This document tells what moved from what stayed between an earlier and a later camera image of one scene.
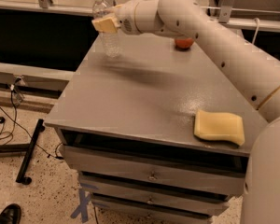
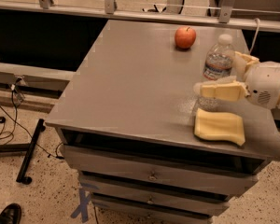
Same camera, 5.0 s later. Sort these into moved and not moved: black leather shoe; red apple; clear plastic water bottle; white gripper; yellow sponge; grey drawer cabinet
Moved: white gripper; clear plastic water bottle
Not moved: red apple; yellow sponge; grey drawer cabinet; black leather shoe
